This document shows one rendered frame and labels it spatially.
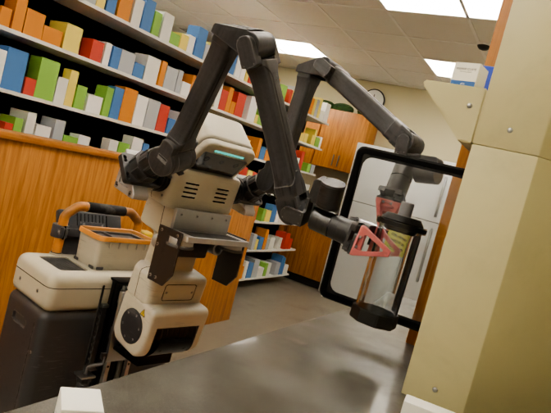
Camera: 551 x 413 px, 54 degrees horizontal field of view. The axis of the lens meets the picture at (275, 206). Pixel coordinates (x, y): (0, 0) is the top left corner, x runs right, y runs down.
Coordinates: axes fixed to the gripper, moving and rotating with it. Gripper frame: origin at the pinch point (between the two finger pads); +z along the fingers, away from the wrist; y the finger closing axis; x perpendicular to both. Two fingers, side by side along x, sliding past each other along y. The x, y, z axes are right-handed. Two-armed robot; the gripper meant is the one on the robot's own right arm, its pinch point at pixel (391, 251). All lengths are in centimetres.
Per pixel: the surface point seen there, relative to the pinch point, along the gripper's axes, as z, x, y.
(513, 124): 14.2, -30.6, -15.5
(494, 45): -1, -53, 21
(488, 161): 12.8, -23.3, -15.4
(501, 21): -2, -59, 21
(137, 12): -239, -56, 144
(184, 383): -10, 25, -49
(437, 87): -0.7, -33.0, -15.2
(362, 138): -203, -54, 511
